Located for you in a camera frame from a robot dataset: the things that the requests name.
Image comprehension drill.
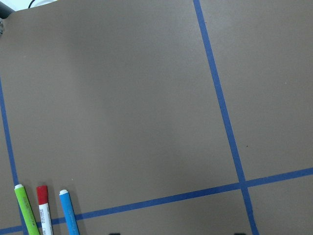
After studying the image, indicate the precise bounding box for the blue highlighter pen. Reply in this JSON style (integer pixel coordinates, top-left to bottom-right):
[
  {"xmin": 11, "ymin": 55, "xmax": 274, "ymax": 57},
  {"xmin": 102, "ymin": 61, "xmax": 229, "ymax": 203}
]
[{"xmin": 59, "ymin": 189, "xmax": 80, "ymax": 235}]

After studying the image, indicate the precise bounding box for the green highlighter pen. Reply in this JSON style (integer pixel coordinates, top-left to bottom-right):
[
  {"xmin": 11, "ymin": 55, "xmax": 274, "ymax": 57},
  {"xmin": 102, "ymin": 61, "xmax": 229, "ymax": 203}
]
[{"xmin": 14, "ymin": 184, "xmax": 40, "ymax": 235}]

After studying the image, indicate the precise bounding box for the red white marker pen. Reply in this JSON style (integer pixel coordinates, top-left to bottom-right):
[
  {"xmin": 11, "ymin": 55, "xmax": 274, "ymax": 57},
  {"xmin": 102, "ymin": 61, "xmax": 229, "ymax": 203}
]
[{"xmin": 36, "ymin": 185, "xmax": 53, "ymax": 235}]

